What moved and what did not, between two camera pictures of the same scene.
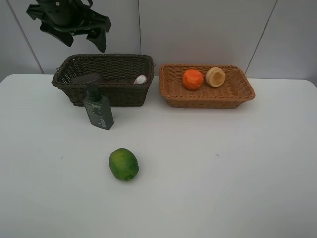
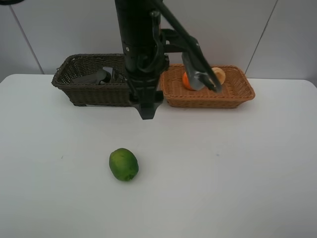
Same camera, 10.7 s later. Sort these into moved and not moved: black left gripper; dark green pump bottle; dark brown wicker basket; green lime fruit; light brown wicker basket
Moved: black left gripper; dark green pump bottle
Not moved: light brown wicker basket; green lime fruit; dark brown wicker basket
